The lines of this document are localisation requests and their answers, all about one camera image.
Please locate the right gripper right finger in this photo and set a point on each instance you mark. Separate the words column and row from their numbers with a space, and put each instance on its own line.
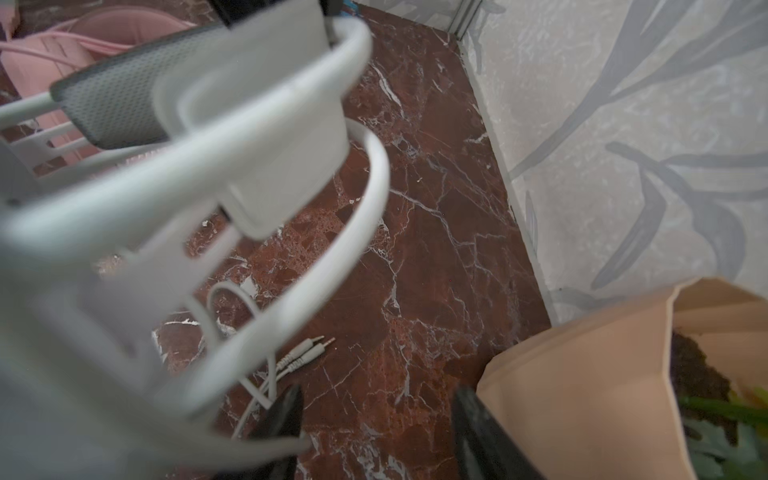
column 482, row 448

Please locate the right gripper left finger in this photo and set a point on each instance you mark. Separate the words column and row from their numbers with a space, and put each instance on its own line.
column 283, row 419

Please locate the white headphones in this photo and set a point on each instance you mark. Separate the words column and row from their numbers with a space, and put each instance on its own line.
column 171, row 154

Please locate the pink headphones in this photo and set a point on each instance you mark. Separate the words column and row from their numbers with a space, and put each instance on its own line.
column 35, row 62

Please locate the beige flower pot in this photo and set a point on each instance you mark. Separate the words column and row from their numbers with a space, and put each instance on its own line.
column 592, row 399

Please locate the green artificial plant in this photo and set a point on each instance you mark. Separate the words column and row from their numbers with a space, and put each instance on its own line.
column 726, row 439

